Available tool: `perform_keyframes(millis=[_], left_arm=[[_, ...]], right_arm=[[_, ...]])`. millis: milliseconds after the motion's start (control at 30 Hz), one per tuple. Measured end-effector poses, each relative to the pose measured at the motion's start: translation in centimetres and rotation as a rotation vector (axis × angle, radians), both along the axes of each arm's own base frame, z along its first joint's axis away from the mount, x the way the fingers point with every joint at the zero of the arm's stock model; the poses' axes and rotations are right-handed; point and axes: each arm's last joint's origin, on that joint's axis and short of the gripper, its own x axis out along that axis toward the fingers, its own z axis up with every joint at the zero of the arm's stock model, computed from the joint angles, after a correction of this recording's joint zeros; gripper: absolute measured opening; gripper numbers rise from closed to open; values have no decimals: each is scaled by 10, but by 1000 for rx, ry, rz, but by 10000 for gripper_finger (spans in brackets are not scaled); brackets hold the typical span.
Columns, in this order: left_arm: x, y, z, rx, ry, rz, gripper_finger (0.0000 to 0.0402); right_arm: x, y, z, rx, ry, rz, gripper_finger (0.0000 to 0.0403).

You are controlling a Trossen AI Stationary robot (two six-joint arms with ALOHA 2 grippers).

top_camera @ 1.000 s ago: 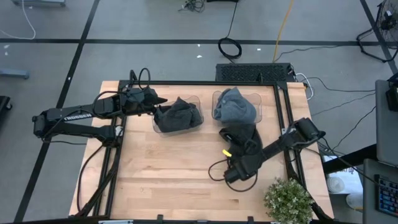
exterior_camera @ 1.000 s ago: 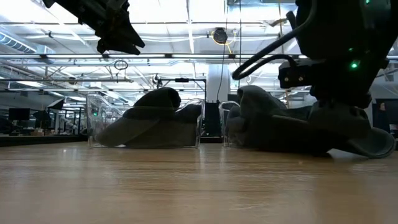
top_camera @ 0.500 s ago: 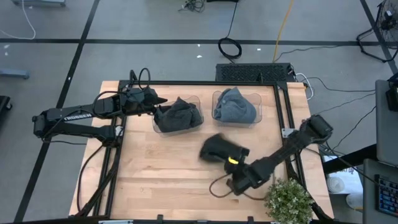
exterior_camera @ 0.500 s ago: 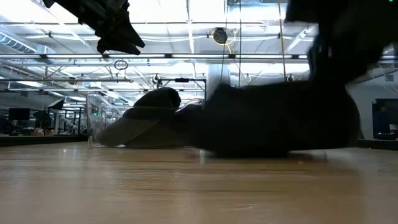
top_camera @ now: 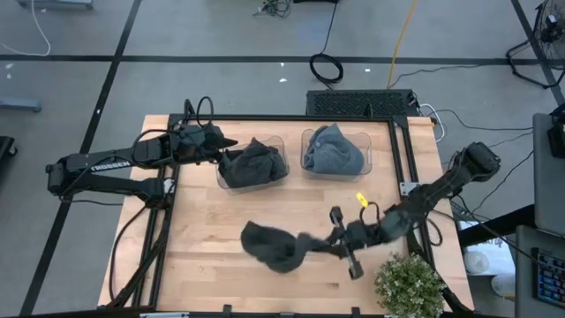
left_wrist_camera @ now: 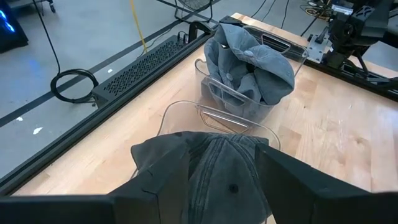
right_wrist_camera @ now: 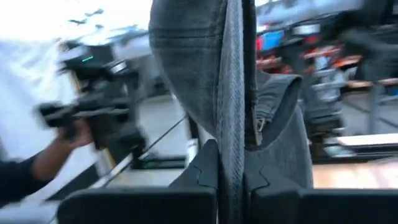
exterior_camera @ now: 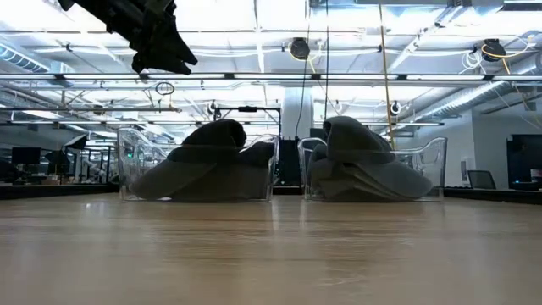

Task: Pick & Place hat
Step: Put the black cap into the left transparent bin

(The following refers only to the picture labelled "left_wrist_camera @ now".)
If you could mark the black floor fan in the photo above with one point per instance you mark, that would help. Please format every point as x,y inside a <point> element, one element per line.
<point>192,9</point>

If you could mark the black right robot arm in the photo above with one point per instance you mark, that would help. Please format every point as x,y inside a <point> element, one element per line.
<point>357,25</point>

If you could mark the clear plastic bin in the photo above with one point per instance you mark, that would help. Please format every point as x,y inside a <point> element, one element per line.
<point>186,118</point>
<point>298,53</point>

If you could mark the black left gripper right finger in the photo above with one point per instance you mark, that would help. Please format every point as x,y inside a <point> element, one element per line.
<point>326,205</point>

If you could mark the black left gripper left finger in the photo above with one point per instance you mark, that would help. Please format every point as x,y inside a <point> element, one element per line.
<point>93,211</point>

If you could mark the dark grey cap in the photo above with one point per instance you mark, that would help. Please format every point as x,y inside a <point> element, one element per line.
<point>217,174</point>

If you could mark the computer with blue lights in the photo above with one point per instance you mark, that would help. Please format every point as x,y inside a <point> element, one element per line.
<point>12,28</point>

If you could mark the silver mounting bracket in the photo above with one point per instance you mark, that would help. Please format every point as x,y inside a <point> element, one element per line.
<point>318,48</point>

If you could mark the black perforated computer case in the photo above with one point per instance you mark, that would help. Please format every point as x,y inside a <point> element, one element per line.
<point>140,68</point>

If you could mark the white floor scrap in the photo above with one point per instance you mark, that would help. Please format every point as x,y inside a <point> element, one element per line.
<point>109,70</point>
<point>19,118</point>
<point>37,130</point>

